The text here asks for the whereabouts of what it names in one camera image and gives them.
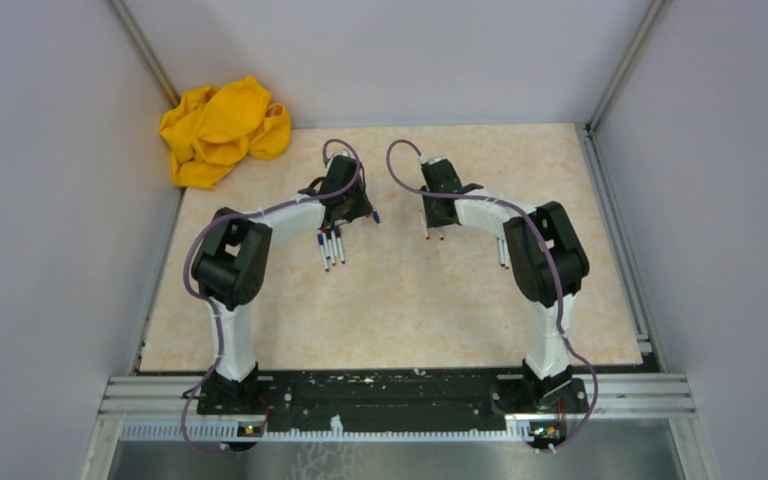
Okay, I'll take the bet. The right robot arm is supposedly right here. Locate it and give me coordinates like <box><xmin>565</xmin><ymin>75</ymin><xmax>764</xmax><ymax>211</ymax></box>
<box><xmin>419</xmin><ymin>157</ymin><xmax>590</xmax><ymax>412</ymax></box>

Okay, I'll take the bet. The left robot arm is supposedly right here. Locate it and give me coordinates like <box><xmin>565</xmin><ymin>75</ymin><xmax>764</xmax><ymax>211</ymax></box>
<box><xmin>187</xmin><ymin>152</ymin><xmax>374</xmax><ymax>414</ymax></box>

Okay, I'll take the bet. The red capped white marker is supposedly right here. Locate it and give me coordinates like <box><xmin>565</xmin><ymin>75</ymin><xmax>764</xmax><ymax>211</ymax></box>
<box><xmin>321</xmin><ymin>229</ymin><xmax>336</xmax><ymax>266</ymax></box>

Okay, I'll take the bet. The blue capped white marker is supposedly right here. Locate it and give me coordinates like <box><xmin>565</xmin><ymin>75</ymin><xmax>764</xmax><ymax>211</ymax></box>
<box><xmin>317</xmin><ymin>232</ymin><xmax>330</xmax><ymax>272</ymax></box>

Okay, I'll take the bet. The yellow crumpled cloth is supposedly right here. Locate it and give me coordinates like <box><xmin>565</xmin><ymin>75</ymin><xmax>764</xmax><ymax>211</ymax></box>
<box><xmin>158</xmin><ymin>75</ymin><xmax>292</xmax><ymax>190</ymax></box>

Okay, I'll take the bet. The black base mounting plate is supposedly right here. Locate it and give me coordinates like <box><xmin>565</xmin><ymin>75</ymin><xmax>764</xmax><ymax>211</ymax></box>
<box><xmin>195</xmin><ymin>366</ymin><xmax>588</xmax><ymax>433</ymax></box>

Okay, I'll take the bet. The aluminium frame rail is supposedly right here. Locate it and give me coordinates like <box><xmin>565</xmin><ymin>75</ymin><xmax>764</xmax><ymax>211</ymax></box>
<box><xmin>99</xmin><ymin>370</ymin><xmax>696</xmax><ymax>418</ymax></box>

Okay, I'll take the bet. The slotted cable duct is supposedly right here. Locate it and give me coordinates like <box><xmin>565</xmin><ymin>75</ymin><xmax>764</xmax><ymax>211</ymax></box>
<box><xmin>119</xmin><ymin>420</ymin><xmax>534</xmax><ymax>443</ymax></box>

